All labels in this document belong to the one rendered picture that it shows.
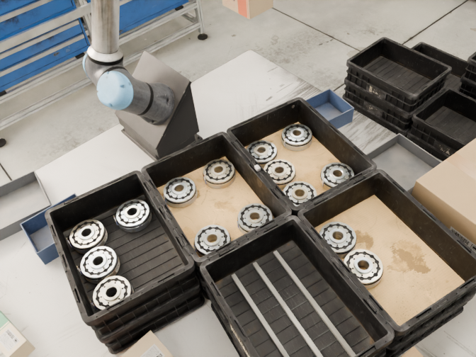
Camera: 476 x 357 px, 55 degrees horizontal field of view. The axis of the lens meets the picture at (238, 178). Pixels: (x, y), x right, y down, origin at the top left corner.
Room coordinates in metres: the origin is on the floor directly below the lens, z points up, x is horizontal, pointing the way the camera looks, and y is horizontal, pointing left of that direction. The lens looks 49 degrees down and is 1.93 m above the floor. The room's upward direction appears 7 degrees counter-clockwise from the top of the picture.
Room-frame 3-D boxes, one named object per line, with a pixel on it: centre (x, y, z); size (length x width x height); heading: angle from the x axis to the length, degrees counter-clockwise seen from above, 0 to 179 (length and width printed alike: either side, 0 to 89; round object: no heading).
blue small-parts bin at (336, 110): (1.32, -0.35, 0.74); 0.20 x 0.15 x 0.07; 116
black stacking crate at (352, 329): (0.48, -0.09, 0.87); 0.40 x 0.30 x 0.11; 25
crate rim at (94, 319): (0.72, 0.35, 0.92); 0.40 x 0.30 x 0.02; 25
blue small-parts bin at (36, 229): (0.92, 0.61, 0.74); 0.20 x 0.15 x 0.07; 123
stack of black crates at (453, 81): (2.00, -1.16, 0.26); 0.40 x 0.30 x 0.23; 35
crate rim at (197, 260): (0.84, 0.08, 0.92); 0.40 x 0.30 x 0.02; 25
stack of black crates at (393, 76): (1.76, -0.83, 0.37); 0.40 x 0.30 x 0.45; 35
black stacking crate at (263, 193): (0.84, 0.08, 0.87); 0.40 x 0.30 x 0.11; 25
